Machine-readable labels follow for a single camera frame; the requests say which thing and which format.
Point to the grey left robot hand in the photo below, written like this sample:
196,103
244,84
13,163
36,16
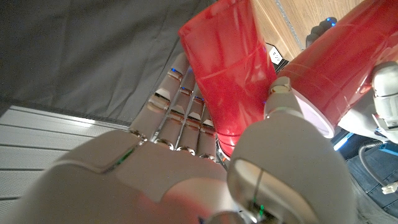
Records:
385,93

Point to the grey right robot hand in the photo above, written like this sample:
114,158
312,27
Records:
140,186

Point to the red plastic cup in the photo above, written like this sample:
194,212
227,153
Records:
335,62
230,77

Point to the person's leg in jeans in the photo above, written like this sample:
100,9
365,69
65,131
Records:
379,202

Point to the white power strip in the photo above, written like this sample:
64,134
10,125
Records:
275,56

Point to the wooden table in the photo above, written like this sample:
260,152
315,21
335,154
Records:
289,25

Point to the black curtain backdrop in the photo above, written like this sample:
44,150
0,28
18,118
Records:
93,56

